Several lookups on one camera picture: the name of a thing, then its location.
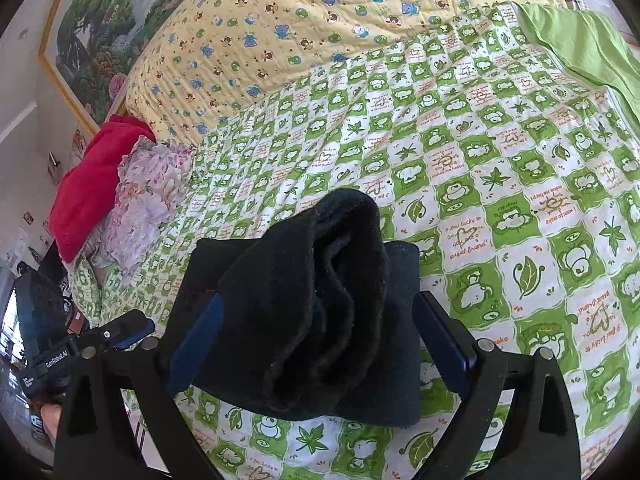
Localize dark furniture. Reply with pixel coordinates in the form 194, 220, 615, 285
12, 242, 72, 346

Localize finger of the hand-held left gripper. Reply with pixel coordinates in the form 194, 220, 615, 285
92, 309, 157, 352

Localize pink floral cloth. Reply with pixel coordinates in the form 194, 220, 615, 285
82, 137, 197, 288

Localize green frog printed blanket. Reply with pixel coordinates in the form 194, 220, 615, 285
67, 2, 640, 480

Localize plain green sheet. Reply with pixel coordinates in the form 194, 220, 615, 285
516, 3, 640, 113

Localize gold framed wall painting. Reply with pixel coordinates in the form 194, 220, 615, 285
38, 0, 203, 137

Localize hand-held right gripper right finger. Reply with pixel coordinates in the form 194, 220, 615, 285
414, 290, 584, 480

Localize black pants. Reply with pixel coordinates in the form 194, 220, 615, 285
159, 187, 422, 429

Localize red cloth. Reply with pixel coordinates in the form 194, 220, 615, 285
48, 114, 157, 264

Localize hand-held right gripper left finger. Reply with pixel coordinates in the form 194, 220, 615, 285
52, 292, 226, 480

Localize person's left hand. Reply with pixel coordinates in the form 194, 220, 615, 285
39, 401, 65, 443

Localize yellow bear printed quilt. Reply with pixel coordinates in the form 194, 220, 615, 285
122, 0, 568, 147

